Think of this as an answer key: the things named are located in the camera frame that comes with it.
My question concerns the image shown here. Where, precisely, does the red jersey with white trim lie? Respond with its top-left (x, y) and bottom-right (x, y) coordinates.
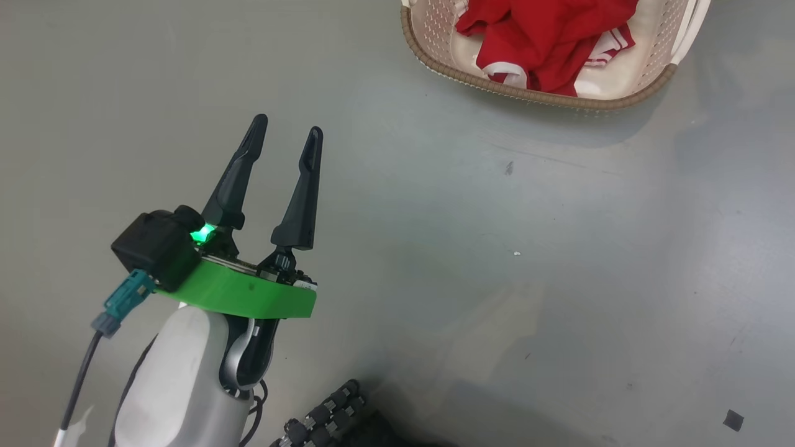
top-left (455, 0), bottom-right (640, 98)

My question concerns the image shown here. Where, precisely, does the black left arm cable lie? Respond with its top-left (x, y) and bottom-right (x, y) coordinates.
top-left (238, 379), bottom-right (269, 447)

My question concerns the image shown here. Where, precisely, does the teal plug left camera cable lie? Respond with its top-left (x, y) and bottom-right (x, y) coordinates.
top-left (53, 269), bottom-right (156, 447)

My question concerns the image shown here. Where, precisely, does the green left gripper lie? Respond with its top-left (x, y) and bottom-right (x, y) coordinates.
top-left (154, 114), bottom-right (324, 319)

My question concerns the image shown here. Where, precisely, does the cream perforated laundry basket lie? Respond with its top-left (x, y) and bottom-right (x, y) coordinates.
top-left (399, 0), bottom-right (712, 112)

